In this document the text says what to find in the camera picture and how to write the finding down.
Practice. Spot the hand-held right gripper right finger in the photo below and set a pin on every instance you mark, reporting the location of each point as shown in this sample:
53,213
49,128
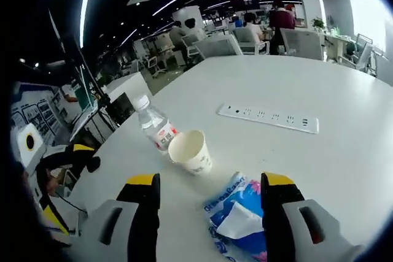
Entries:
294,219

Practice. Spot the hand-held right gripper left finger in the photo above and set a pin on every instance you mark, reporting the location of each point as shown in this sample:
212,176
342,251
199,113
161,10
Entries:
135,216

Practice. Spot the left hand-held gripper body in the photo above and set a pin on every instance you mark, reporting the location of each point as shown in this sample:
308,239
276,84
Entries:
29,145

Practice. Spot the blue tissue pack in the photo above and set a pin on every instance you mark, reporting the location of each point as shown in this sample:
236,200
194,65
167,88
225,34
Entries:
236,213

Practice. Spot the white paper cup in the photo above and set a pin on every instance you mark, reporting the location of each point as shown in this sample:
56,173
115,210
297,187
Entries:
192,154

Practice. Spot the clear water bottle red label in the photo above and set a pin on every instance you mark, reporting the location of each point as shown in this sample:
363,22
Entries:
153,127

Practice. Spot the screen on black stand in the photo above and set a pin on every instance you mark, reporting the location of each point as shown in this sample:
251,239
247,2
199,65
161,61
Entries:
86,102

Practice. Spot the white power strip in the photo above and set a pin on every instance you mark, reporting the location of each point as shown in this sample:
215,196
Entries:
270,117

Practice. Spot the white table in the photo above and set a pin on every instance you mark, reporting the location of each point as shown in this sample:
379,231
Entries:
301,84

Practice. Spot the white mesh office chair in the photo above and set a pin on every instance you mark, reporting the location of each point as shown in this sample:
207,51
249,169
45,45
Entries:
302,42
363,48
219,46
245,39

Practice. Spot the green potted plant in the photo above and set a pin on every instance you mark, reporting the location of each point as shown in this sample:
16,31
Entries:
318,23

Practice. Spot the window with white blind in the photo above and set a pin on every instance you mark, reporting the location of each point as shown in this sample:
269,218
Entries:
368,10

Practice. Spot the wall poster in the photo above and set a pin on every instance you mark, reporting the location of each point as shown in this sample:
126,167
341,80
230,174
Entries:
40,111

